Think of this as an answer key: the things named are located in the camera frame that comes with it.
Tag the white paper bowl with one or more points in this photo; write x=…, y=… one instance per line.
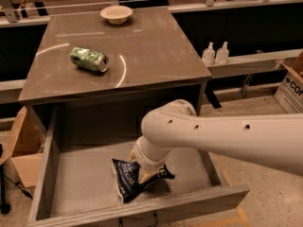
x=116, y=15

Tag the black stand with cable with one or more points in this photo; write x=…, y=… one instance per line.
x=4, y=205

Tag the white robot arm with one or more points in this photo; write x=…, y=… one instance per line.
x=272, y=140

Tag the left clear sanitizer bottle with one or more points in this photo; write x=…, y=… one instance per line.
x=208, y=54

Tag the cardboard box right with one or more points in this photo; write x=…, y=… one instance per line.
x=290, y=91

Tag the grey open top drawer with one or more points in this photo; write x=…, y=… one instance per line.
x=77, y=185

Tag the blue chip bag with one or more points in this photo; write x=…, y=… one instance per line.
x=128, y=187

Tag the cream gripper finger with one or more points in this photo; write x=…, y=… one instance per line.
x=144, y=175

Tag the grey cabinet counter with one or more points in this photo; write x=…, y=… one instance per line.
x=150, y=59

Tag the green crushed soda can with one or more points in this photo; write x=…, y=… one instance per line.
x=89, y=59

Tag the brown cardboard box left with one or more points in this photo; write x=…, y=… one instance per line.
x=24, y=147

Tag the clear sanitizer bottle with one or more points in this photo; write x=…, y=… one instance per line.
x=208, y=54
x=222, y=54

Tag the right clear sanitizer bottle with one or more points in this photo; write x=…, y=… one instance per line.
x=222, y=54

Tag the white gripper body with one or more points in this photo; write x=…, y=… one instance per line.
x=148, y=165

